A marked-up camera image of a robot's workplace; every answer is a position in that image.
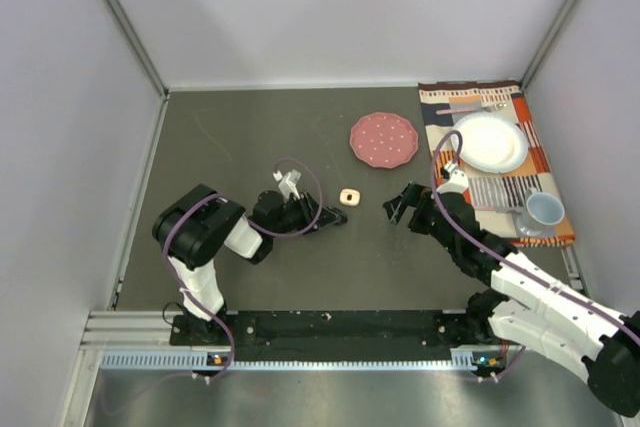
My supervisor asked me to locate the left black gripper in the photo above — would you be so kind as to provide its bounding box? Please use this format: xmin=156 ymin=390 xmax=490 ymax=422
xmin=269 ymin=190 xmax=340 ymax=238

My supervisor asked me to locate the black earbud charging case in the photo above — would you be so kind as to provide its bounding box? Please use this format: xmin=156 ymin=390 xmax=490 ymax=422
xmin=335 ymin=213 xmax=348 ymax=225

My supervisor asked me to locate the cream earbud charging case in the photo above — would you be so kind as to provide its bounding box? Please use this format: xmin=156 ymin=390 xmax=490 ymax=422
xmin=339 ymin=188 xmax=361 ymax=207

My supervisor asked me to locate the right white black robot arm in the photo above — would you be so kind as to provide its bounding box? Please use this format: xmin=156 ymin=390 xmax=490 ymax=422
xmin=383 ymin=183 xmax=639 ymax=418

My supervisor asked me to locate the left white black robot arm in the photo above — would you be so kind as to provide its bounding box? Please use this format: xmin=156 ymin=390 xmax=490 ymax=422
xmin=152 ymin=184 xmax=348 ymax=345

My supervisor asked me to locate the pink dotted plate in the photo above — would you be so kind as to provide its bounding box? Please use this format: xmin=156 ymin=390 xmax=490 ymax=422
xmin=349 ymin=112 xmax=419 ymax=169

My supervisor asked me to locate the white paper plate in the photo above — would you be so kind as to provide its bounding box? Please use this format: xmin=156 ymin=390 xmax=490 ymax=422
xmin=451 ymin=113 xmax=529 ymax=174

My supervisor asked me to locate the patterned orange cloth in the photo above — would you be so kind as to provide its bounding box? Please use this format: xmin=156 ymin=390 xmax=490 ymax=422
xmin=418 ymin=80 xmax=576 ymax=247

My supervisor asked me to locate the light blue cup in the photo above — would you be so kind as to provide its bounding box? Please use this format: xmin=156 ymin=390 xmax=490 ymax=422
xmin=515 ymin=187 xmax=565 ymax=237

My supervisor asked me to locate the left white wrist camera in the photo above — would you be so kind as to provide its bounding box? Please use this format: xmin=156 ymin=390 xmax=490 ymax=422
xmin=273 ymin=169 xmax=301 ymax=200

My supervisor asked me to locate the pink handled utensil upper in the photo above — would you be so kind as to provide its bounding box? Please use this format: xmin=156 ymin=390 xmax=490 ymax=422
xmin=436 ymin=107 xmax=484 ymax=116

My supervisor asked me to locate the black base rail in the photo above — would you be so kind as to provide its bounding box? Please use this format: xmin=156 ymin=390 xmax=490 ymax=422
xmin=169 ymin=308 xmax=476 ymax=362

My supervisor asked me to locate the grey slotted cable duct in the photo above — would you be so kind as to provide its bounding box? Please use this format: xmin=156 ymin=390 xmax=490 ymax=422
xmin=100 ymin=349 xmax=507 ymax=373

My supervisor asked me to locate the aluminium frame profile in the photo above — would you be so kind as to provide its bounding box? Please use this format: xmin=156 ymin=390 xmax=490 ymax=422
xmin=59 ymin=308 xmax=171 ymax=427

